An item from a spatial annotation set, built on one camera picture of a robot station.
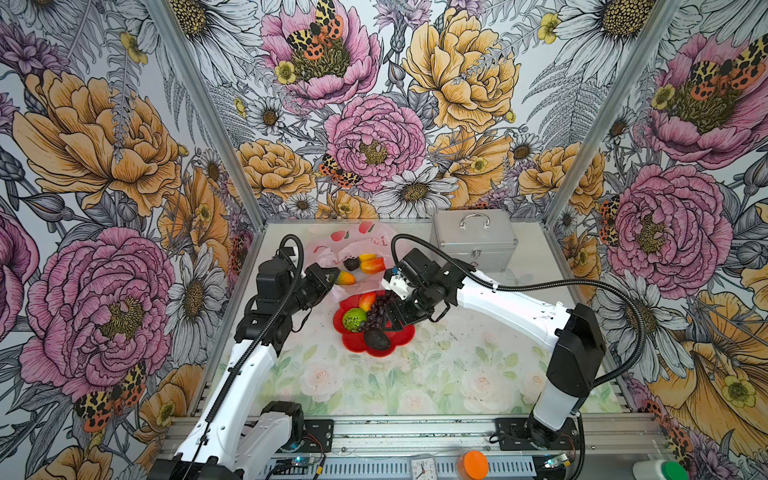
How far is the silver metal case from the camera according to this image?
99 cm

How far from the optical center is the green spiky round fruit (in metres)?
0.89

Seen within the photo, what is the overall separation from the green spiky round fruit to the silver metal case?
1.10 ft

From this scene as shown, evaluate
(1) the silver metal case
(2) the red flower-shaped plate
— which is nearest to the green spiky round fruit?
(2) the red flower-shaped plate
